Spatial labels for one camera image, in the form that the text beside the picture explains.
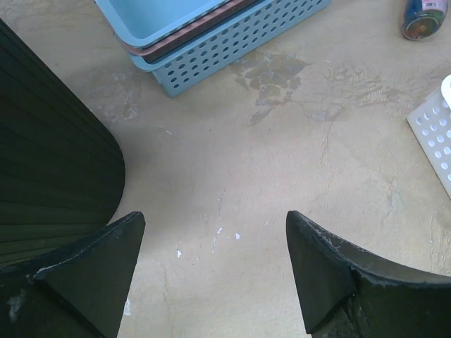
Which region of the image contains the small pink-capped bottle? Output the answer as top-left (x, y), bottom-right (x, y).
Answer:
top-left (401, 0), bottom-right (449, 40)

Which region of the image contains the light blue basket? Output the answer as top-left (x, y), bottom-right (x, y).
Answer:
top-left (129, 0), bottom-right (330, 97)
top-left (94, 0), bottom-right (264, 40)

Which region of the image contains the light blue bottom basket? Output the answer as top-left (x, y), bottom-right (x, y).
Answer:
top-left (129, 0), bottom-right (330, 97)

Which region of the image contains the white perforated basket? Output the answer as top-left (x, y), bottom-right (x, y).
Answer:
top-left (407, 76), bottom-right (451, 194)

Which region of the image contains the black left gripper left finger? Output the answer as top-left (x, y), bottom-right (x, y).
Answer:
top-left (1, 211), bottom-right (145, 337)

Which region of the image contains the pink perforated basket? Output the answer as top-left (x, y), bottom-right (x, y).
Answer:
top-left (121, 0), bottom-right (257, 63)

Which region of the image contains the large black ribbed bin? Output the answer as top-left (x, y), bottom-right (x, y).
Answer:
top-left (1, 24), bottom-right (125, 265)

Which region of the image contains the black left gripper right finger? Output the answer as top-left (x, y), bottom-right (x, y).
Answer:
top-left (286, 211), bottom-right (450, 337)

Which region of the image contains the light blue top basket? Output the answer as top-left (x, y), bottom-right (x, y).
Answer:
top-left (94, 0), bottom-right (264, 40)

